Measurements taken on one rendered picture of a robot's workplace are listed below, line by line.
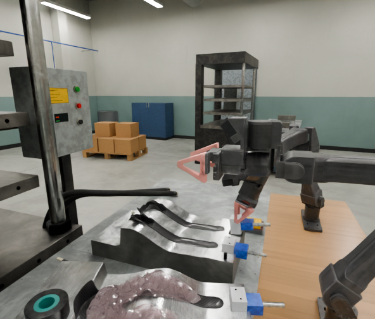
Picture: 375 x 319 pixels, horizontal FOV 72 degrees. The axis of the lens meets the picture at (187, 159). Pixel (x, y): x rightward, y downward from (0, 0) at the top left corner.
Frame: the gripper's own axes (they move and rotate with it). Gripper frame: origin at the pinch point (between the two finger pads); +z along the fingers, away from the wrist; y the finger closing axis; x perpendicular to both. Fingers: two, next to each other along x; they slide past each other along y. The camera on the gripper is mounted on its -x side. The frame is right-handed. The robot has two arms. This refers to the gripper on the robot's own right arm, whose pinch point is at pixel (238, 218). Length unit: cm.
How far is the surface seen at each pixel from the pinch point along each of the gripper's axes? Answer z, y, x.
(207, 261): 9.8, 17.4, -2.3
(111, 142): 126, -368, -302
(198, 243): 10.4, 9.9, -7.7
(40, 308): 16, 53, -26
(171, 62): -90, -649, -373
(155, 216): 11.6, 6.6, -26.1
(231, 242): 3.3, 12.0, 1.4
